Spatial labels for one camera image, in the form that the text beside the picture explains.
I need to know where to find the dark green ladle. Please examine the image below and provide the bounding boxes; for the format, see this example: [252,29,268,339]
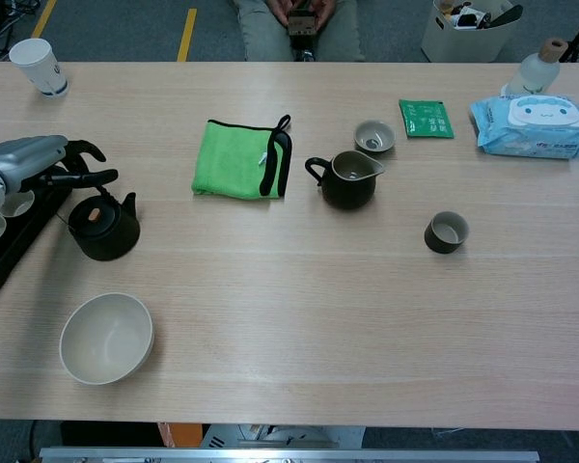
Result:
[484,3,525,29]

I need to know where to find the brown handheld device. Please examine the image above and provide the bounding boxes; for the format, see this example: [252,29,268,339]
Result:
[287,12,318,38]

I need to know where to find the black teapot with loop handle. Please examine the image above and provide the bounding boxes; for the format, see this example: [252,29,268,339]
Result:
[67,185,141,262]

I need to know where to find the green cloth with black trim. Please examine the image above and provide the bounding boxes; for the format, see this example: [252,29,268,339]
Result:
[190,114,293,201]

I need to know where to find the dark green tea cup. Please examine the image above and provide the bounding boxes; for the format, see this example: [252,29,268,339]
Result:
[424,210,471,255]

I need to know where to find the blue wet wipes pack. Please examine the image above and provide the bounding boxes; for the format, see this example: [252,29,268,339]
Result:
[468,94,579,160]

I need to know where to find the green tea packet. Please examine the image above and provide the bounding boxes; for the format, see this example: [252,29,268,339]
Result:
[398,98,455,140]

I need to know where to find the black equipment stand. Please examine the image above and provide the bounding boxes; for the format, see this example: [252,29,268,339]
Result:
[0,0,42,62]

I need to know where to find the large beige bowl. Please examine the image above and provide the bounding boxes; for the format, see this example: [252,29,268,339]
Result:
[59,292,155,386]

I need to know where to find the aluminium rail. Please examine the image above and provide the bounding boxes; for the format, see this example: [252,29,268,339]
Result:
[38,447,541,463]

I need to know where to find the small grey tea bowl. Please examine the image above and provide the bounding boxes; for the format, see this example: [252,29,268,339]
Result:
[353,119,397,154]

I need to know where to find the black tray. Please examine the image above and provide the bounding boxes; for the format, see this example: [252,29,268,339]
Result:
[0,142,73,313]

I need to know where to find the white storage bin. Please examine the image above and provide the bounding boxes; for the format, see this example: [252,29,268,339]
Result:
[420,0,525,64]

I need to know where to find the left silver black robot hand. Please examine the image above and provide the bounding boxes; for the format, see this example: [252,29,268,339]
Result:
[0,134,120,195]

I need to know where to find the dark brown pitcher with spout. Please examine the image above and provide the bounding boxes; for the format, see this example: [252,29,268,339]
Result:
[304,150,385,211]

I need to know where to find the clear bottle with wooden cap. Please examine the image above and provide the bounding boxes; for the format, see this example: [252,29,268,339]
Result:
[504,37,569,97]

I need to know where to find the seated person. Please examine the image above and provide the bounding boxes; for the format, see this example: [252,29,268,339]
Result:
[231,0,367,63]

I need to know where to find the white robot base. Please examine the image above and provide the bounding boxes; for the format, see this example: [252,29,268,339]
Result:
[200,423,366,449]

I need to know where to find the white paper cup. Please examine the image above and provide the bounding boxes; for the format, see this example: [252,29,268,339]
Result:
[8,38,70,99]

